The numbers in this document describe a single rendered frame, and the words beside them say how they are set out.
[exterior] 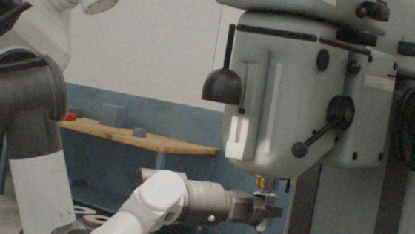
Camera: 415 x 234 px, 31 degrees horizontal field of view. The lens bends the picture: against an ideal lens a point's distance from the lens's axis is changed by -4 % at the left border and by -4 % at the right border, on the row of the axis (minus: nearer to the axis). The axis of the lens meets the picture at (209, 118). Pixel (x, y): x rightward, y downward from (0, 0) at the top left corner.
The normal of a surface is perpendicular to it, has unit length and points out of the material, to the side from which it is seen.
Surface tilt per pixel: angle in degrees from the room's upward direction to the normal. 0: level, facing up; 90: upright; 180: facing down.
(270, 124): 90
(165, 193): 42
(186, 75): 90
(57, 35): 58
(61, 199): 78
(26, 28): 95
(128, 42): 90
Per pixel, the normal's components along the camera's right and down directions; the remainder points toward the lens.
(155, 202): 0.42, -0.65
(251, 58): -0.61, -0.05
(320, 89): 0.77, 0.15
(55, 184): 0.82, -0.06
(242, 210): 0.44, 0.11
